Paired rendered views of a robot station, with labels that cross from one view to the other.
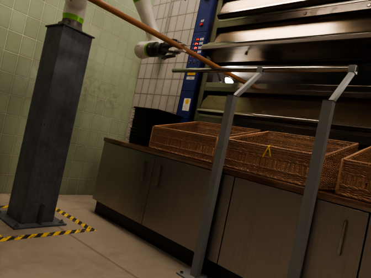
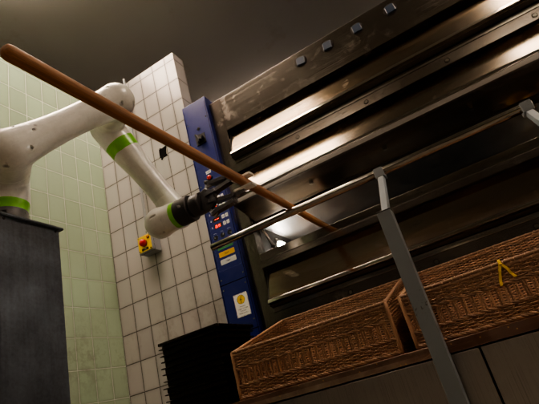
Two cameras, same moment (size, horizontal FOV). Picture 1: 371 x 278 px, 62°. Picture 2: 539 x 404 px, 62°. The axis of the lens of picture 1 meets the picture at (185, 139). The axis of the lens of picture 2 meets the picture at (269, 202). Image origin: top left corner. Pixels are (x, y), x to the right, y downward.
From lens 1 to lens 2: 76 cm
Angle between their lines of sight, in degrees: 29
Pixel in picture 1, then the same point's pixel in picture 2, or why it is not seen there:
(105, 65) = not seen: hidden behind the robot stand
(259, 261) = not seen: outside the picture
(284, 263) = not seen: outside the picture
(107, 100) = (81, 369)
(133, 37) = (91, 243)
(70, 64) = (31, 292)
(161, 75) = (167, 282)
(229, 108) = (396, 232)
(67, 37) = (12, 237)
